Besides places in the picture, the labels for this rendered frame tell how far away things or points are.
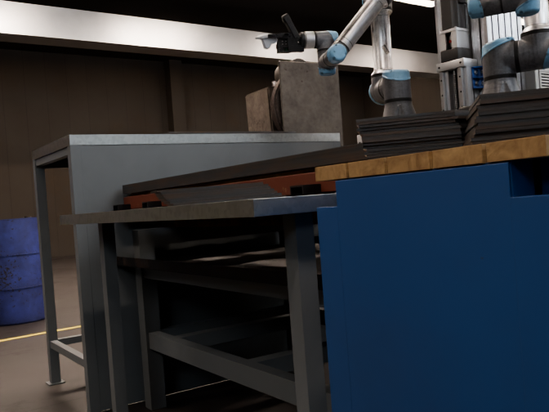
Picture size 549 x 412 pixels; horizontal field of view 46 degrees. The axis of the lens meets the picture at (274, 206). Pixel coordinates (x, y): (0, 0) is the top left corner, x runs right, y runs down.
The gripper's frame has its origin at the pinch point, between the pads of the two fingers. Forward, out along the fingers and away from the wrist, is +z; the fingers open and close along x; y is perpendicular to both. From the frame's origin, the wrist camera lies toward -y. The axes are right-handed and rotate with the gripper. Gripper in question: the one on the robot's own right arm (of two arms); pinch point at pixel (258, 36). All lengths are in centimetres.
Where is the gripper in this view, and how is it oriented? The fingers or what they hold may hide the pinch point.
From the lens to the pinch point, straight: 287.0
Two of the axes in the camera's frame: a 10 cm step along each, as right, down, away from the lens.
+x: -2.1, -1.3, 9.7
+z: -9.8, 0.8, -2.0
